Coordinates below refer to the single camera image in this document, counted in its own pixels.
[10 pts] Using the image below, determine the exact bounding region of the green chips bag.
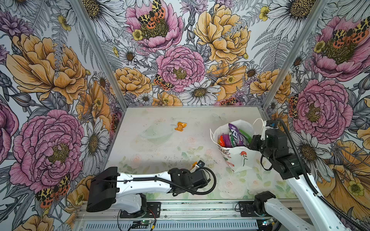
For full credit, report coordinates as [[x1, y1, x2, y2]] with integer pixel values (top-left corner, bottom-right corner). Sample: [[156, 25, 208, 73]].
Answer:
[[239, 129, 252, 143]]

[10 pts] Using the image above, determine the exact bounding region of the purple snack packet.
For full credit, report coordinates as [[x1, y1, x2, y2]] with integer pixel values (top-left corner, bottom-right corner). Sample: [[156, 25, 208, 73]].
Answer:
[[228, 123, 245, 147]]

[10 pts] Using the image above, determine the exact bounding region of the white floral paper bag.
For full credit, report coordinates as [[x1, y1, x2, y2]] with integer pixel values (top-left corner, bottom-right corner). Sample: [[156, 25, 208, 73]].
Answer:
[[210, 118, 265, 172]]

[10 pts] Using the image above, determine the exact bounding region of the small red snack packet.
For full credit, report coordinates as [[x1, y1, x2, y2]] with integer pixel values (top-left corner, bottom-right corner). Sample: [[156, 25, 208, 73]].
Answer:
[[218, 135, 226, 147]]

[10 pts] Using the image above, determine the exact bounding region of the magenta snack bag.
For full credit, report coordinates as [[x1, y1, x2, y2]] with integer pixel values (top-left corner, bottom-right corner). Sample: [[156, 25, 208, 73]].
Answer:
[[222, 134, 233, 148]]

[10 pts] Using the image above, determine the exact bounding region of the narrow orange snack packet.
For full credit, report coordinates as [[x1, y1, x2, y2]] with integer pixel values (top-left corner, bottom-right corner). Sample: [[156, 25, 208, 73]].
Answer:
[[191, 162, 199, 171]]

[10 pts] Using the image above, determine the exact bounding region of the green white snack packet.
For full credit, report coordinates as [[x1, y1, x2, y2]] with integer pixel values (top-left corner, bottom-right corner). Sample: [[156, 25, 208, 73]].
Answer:
[[229, 131, 237, 148]]

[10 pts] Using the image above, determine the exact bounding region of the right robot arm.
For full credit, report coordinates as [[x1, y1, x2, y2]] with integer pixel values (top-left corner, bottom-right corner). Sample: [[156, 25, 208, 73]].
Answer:
[[250, 126, 366, 231]]

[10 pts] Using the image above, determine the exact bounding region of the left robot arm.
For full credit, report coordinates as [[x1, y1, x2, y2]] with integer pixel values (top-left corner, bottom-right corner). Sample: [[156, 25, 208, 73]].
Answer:
[[86, 167, 216, 214]]

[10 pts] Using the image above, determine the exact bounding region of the small orange snack packet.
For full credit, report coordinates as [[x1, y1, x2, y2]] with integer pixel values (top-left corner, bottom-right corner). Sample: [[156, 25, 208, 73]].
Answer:
[[175, 122, 187, 131]]

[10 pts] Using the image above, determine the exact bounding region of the green circuit board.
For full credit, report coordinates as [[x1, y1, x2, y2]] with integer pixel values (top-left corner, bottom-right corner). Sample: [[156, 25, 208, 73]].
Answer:
[[130, 220, 157, 229]]

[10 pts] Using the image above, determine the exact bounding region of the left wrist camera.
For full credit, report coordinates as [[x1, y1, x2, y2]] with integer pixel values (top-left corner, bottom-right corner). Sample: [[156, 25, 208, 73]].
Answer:
[[196, 160, 205, 167]]

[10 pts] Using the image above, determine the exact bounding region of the aluminium front rail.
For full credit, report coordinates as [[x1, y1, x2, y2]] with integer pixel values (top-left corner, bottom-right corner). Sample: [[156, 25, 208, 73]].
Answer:
[[72, 199, 327, 231]]

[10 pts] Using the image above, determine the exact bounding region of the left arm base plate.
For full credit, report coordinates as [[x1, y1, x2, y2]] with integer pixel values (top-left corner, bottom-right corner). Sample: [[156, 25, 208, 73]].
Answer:
[[119, 202, 161, 218]]

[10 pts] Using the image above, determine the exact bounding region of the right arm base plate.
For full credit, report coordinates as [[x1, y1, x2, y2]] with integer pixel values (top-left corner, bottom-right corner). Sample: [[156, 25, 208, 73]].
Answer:
[[236, 201, 259, 218]]

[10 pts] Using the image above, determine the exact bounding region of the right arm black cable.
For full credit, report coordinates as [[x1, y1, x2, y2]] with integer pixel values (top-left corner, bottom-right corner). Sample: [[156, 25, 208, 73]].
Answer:
[[274, 117, 370, 231]]

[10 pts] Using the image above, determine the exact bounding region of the right aluminium frame post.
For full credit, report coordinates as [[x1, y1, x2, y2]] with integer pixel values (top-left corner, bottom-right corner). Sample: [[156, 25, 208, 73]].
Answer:
[[262, 1, 329, 110]]

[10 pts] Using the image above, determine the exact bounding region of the aluminium frame post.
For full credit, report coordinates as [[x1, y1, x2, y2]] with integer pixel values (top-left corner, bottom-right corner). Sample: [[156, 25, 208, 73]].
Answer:
[[262, 1, 329, 110], [71, 1, 128, 113]]

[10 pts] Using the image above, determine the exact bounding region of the left aluminium frame post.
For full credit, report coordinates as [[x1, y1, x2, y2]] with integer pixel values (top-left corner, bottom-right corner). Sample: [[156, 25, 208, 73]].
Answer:
[[71, 1, 128, 113]]

